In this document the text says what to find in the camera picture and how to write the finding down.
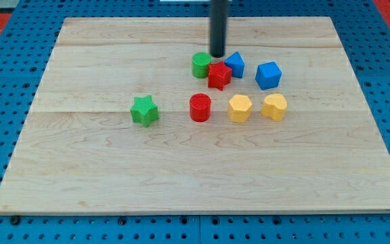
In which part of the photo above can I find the red star block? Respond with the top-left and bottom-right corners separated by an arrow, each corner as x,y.
207,61 -> 232,91

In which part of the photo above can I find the green star block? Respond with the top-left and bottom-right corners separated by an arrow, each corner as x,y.
130,95 -> 159,127

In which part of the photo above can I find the red cylinder block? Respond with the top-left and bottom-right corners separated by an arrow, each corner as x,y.
189,93 -> 211,122

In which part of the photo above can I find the yellow hexagon block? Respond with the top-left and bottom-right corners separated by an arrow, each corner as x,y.
227,94 -> 253,123

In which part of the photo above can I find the green cylinder block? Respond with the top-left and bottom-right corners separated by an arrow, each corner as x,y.
192,52 -> 211,79

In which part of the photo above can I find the blue triangular prism block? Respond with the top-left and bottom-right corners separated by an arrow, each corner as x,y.
224,52 -> 245,79

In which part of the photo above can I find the light wooden board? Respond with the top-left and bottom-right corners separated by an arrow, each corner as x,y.
0,17 -> 390,216

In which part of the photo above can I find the yellow heart block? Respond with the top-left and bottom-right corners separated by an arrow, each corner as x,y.
261,93 -> 288,121

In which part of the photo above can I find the blue cube block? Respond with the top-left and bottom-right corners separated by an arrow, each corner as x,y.
255,62 -> 282,90

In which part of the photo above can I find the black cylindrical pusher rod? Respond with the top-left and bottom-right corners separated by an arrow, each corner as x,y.
210,0 -> 228,58

